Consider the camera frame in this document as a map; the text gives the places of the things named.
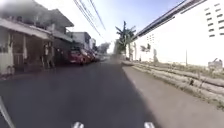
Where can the grey building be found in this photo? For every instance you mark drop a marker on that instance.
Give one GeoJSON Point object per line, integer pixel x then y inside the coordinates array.
{"type": "Point", "coordinates": [81, 40]}

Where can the red car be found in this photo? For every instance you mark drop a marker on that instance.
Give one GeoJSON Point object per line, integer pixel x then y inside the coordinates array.
{"type": "Point", "coordinates": [78, 56]}

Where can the grey asphalt road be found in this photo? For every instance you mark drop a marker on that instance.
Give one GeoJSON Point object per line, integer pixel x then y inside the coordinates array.
{"type": "Point", "coordinates": [100, 96]}

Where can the dry grass verge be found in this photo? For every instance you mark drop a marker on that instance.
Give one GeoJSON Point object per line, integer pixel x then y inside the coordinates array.
{"type": "Point", "coordinates": [186, 78]}

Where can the palm tree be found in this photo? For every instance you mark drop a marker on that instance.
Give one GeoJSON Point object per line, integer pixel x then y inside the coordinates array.
{"type": "Point", "coordinates": [124, 38]}

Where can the person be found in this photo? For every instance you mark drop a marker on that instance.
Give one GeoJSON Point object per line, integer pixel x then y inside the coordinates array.
{"type": "Point", "coordinates": [49, 55]}

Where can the robot's own part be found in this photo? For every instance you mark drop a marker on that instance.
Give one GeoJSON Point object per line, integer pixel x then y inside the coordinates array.
{"type": "Point", "coordinates": [149, 125]}
{"type": "Point", "coordinates": [77, 125]}

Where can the house with awning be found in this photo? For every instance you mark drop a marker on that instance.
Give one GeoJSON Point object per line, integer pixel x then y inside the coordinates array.
{"type": "Point", "coordinates": [26, 40]}

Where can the large white building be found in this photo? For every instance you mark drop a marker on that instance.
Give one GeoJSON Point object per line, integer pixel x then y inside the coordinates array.
{"type": "Point", "coordinates": [186, 40]}

